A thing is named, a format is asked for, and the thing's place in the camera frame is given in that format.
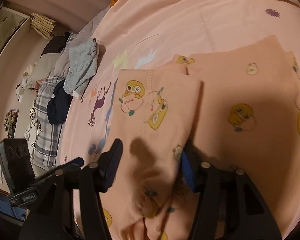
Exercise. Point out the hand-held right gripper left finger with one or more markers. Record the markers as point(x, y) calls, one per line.
point(112, 165)

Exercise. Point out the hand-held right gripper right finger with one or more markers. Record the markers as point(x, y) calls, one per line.
point(187, 170)

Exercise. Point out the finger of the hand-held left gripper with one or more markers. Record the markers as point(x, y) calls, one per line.
point(75, 163)

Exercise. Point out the pink cartoon print long-sleeve shirt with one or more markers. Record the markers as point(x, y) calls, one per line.
point(215, 92)

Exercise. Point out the plaid bedding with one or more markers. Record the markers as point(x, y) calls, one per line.
point(46, 140)

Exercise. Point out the white printed cloth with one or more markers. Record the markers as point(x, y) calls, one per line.
point(31, 130)

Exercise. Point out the dark navy cloth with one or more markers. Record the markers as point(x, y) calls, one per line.
point(57, 105)

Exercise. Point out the white and black plush toy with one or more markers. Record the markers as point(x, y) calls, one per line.
point(21, 92)

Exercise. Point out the pink and white plush toy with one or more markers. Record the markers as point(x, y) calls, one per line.
point(30, 71)

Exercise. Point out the grey pillow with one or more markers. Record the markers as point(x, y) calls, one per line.
point(62, 66)

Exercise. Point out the grey garment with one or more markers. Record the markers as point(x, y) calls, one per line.
point(80, 65)

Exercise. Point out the beige pillow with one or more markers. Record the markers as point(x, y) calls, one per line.
point(43, 67)

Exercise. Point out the black cloth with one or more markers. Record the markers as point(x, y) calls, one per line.
point(56, 43)

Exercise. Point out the white shelf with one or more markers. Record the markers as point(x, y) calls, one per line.
point(7, 32)

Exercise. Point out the grey bed sheet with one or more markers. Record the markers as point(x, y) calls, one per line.
point(92, 27)

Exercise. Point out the pink printed blanket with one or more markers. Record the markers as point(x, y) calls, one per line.
point(177, 17)

